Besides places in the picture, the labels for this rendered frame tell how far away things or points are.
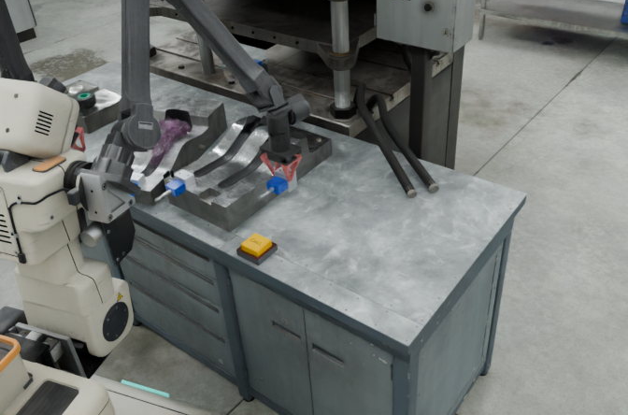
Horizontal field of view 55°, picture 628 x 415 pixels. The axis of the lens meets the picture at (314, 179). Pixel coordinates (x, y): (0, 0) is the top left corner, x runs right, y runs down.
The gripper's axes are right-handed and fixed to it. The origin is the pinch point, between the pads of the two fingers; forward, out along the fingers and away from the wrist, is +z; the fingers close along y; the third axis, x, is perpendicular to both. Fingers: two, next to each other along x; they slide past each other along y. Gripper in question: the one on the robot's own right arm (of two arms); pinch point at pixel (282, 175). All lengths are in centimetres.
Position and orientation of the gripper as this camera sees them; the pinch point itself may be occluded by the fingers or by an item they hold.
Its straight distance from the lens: 168.9
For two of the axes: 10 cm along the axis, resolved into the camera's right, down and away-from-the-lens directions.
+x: -6.1, 4.6, -6.5
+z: 0.5, 8.3, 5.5
